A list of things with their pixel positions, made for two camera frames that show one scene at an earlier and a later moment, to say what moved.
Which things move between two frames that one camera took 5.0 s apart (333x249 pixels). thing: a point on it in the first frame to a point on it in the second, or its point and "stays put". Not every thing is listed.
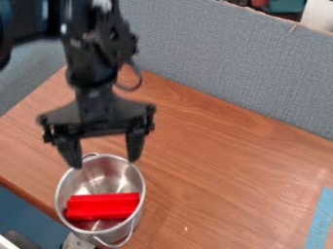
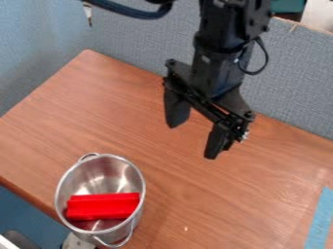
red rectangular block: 101,205 stays put
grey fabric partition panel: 241,55 stays put
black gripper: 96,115 to 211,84
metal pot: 104,174 stays put
